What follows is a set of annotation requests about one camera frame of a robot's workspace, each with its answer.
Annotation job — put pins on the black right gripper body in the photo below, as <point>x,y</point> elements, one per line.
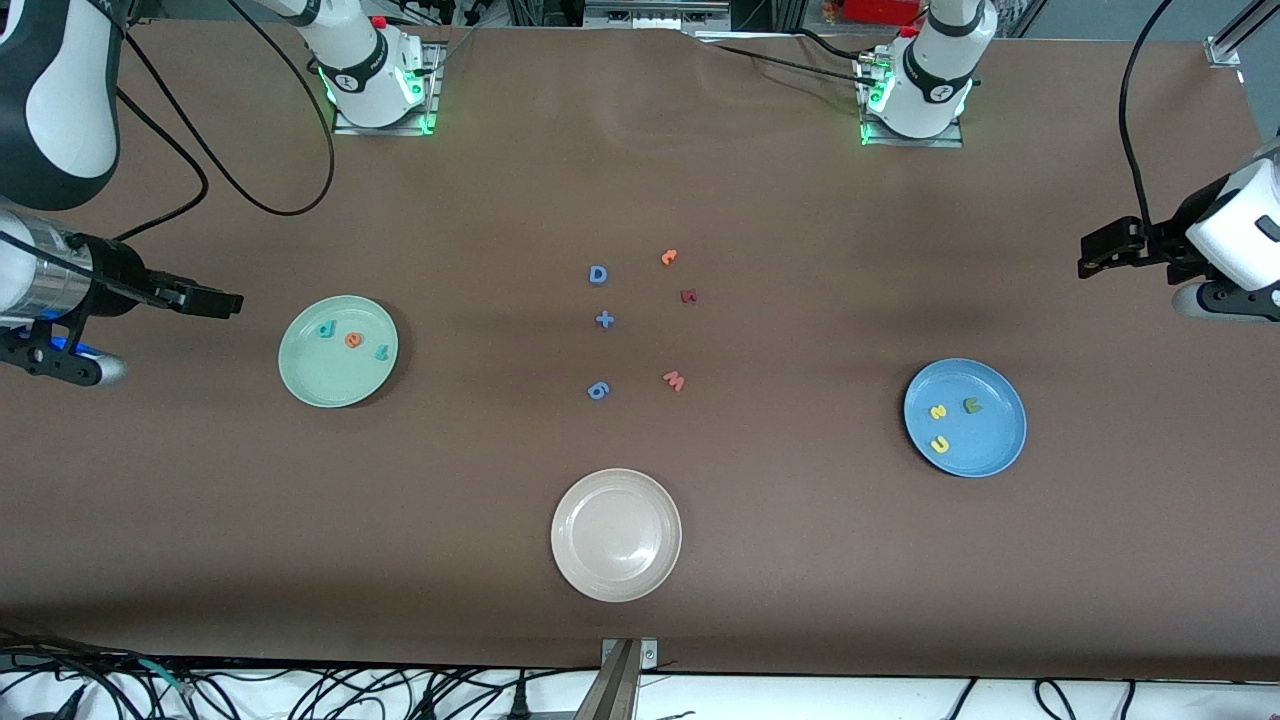
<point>112,277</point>

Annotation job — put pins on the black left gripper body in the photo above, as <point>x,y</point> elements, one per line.
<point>1163,244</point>

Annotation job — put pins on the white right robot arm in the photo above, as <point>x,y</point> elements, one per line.
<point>70,100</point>

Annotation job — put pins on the green plate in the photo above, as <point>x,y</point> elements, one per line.
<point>338,380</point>

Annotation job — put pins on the aluminium corner profile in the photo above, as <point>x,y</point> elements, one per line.
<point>1225,48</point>

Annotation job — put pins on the blue plate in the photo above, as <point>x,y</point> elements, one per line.
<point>985,450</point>

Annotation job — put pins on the red box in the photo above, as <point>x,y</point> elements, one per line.
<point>880,10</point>

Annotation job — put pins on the blue letter D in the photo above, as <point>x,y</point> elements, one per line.
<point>592,275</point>

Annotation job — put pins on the blue number six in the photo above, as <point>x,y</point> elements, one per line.
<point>598,391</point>

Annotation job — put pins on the pink letter w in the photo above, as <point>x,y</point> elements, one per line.
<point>674,381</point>

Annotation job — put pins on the brown table cover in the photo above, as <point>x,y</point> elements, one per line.
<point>640,180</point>

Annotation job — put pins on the beige plate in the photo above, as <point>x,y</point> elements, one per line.
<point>616,535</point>

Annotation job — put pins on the black power plug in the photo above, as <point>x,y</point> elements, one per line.
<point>519,705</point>

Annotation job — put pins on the grey equipment box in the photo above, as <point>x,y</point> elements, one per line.
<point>655,12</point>

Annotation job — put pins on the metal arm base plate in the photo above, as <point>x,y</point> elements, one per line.
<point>950,140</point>
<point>432,100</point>

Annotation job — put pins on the aluminium mount post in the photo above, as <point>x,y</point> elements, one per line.
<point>615,690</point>

